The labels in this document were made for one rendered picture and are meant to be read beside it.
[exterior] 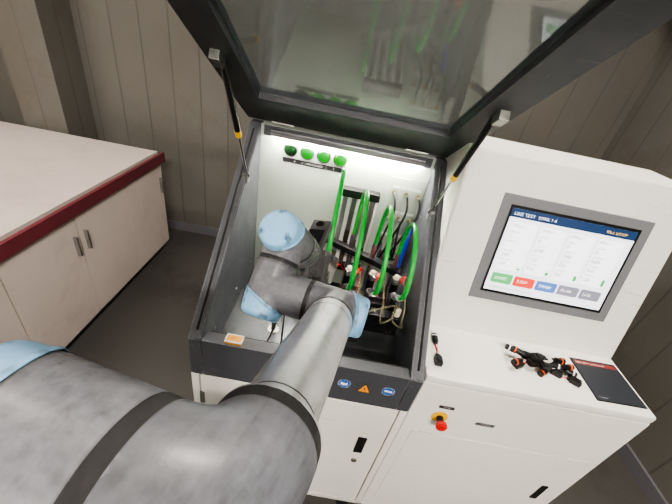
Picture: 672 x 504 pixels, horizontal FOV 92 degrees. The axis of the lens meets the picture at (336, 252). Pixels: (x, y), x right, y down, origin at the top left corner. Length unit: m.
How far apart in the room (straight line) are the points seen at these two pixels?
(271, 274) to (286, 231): 0.08
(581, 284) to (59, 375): 1.29
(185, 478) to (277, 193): 1.15
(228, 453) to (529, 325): 1.18
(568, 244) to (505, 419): 0.58
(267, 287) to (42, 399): 0.37
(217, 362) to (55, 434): 0.88
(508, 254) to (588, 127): 2.09
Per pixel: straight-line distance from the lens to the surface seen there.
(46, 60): 3.07
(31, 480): 0.25
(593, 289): 1.36
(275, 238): 0.57
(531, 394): 1.19
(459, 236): 1.10
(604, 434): 1.44
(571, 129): 3.10
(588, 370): 1.41
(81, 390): 0.26
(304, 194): 1.28
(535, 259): 1.21
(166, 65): 2.95
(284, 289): 0.56
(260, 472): 0.24
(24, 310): 2.05
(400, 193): 1.26
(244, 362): 1.07
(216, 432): 0.24
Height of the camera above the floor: 1.74
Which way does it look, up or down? 33 degrees down
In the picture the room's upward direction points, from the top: 12 degrees clockwise
